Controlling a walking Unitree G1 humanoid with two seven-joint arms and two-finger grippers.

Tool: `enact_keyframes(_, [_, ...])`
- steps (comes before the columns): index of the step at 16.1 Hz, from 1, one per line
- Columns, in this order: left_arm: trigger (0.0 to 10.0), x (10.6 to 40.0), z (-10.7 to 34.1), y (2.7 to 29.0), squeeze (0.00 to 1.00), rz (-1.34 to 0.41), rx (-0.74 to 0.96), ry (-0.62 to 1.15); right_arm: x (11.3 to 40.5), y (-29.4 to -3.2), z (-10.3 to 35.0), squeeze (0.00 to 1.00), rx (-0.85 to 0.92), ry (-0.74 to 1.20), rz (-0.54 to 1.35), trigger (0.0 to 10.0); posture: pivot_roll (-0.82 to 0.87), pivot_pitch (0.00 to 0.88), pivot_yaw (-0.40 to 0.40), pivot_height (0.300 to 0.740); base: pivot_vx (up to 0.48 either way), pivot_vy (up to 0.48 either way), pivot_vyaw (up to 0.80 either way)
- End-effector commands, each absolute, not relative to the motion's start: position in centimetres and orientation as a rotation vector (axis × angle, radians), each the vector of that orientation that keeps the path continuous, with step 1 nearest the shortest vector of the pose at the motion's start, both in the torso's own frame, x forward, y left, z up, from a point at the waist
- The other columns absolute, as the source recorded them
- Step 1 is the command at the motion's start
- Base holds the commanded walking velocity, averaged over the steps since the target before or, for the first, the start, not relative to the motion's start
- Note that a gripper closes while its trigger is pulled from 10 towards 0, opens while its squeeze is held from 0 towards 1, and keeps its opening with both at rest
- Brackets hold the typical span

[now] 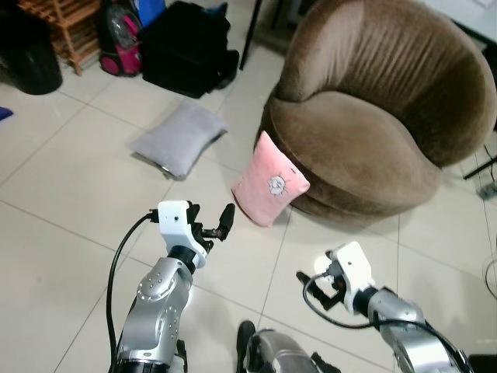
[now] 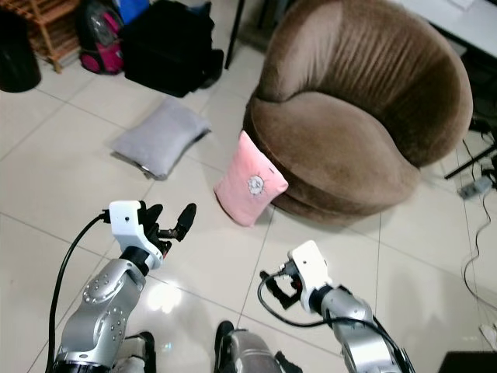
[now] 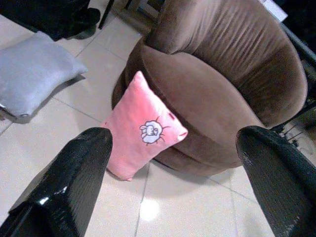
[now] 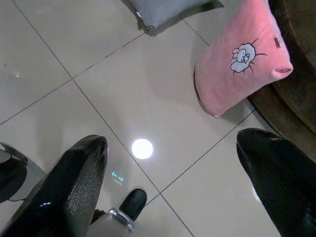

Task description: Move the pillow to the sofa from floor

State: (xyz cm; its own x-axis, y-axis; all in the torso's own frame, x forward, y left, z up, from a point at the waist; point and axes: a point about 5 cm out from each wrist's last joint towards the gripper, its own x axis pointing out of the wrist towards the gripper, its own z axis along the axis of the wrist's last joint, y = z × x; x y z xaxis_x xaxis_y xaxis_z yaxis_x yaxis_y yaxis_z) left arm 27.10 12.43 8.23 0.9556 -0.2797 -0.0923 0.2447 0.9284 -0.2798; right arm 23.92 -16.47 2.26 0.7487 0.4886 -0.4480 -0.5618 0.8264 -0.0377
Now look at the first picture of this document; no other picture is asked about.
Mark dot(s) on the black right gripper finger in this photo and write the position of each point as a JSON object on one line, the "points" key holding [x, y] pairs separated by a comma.
{"points": [[306, 277], [318, 298]]}

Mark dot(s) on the black low cabinet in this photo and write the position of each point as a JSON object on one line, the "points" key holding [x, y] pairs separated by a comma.
{"points": [[483, 365]]}

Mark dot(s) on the grey pillow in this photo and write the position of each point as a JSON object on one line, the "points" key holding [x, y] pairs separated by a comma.
{"points": [[180, 140]]}

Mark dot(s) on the blue container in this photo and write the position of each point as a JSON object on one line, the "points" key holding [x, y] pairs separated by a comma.
{"points": [[151, 9]]}

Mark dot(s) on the black fabric bag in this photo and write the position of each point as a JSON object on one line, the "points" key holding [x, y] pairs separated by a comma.
{"points": [[186, 50]]}

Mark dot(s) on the white table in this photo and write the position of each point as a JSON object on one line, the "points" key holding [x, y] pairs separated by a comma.
{"points": [[470, 14]]}

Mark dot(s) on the pink embroidered pillow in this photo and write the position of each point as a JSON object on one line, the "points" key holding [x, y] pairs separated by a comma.
{"points": [[268, 183]]}

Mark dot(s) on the small blue object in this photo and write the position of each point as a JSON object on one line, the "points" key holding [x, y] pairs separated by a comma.
{"points": [[5, 113]]}

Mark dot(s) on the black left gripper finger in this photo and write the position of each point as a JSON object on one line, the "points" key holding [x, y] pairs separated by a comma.
{"points": [[227, 221], [195, 214]]}

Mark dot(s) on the magenta vacuum cleaner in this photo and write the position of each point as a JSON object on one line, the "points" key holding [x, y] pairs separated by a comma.
{"points": [[120, 43]]}

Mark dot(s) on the black table leg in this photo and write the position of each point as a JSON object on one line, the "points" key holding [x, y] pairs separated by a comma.
{"points": [[251, 35]]}

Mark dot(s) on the silver robot left leg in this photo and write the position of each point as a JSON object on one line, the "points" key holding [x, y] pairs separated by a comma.
{"points": [[180, 359]]}

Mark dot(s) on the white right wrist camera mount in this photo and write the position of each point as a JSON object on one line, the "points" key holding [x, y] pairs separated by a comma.
{"points": [[351, 268]]}

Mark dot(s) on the wooden shelf rack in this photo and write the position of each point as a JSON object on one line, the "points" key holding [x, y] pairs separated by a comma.
{"points": [[74, 23]]}

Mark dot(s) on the silver robot right leg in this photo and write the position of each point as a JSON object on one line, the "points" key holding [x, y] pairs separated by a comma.
{"points": [[279, 353]]}

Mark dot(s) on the black round bin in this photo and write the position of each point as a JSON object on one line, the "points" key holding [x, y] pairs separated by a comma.
{"points": [[29, 58]]}

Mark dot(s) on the black metal stand foot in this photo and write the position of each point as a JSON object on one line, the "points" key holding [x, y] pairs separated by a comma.
{"points": [[480, 165]]}

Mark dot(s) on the silver robot leg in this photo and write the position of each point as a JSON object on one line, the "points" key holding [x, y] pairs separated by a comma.
{"points": [[180, 359], [279, 353]]}

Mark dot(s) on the brown round velvet sofa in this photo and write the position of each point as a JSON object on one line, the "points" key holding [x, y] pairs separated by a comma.
{"points": [[380, 116]]}

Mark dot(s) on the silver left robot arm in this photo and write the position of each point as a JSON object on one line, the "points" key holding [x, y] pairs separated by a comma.
{"points": [[155, 303]]}

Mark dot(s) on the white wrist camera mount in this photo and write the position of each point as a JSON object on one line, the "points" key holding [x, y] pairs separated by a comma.
{"points": [[175, 221], [351, 268]]}

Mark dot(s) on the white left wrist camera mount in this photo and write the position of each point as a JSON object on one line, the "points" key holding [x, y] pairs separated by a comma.
{"points": [[175, 221]]}

